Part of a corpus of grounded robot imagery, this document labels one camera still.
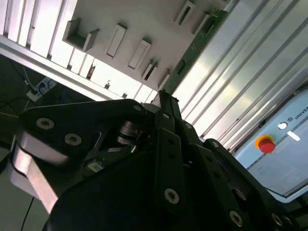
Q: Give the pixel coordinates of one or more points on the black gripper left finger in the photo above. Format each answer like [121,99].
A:
[57,125]

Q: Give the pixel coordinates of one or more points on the green RAM stick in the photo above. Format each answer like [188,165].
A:
[193,48]

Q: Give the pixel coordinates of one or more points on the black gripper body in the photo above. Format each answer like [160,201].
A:
[115,197]

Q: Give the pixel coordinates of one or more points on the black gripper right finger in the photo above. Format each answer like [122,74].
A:
[209,168]

